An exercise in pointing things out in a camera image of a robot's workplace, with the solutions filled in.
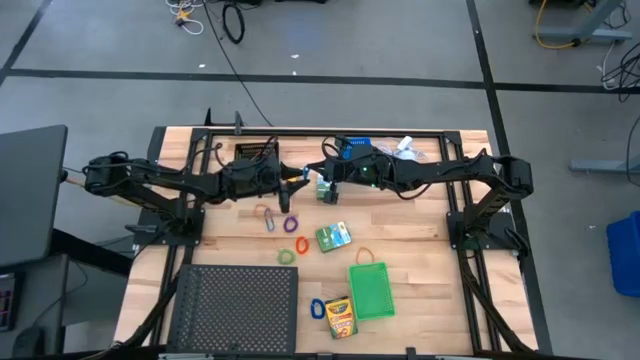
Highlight blue storage bin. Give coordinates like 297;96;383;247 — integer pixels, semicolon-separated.
605;209;640;299

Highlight coiled black floor cable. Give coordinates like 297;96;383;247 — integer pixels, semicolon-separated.
221;1;247;45

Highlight tan cable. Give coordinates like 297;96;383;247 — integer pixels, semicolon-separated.
63;173;141;209

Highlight black perforated metal riser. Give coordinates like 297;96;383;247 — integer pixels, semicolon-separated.
166;265;300;357

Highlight long black floor cable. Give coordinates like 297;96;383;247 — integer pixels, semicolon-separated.
202;0;274;128

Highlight white cable bundle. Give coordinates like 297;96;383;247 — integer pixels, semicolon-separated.
164;0;205;36

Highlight green plastic basket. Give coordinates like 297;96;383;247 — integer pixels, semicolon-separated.
347;261;396;322

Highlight black power box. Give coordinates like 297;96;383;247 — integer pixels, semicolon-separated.
146;125;168;174

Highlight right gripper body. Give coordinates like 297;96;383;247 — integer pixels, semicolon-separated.
324;147;397;191

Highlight grey desk base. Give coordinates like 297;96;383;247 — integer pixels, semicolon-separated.
529;0;634;45

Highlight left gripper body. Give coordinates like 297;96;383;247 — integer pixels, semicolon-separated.
221;151;285;200

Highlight black computer mouse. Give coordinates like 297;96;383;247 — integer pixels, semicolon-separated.
12;325;47;359

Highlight dark grey desk top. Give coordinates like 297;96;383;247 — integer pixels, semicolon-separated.
0;124;69;269

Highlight tangled black cables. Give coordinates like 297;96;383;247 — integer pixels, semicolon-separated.
598;39;640;104

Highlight yellow floor cable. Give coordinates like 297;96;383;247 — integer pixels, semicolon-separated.
533;0;582;50

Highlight grey desk foot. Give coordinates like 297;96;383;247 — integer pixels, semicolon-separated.
570;153;640;177

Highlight black aluminium table frame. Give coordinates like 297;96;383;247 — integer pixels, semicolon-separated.
149;125;554;357

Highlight black mesh basket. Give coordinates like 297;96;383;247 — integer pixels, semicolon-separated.
233;141;279;162

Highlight black cable bundle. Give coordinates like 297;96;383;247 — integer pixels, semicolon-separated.
82;244;194;360
457;252;536;357

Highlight computer keyboard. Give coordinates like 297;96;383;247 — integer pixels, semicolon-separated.
0;272;19;334

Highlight large yellow crayon box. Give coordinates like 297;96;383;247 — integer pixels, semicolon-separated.
324;295;359;340

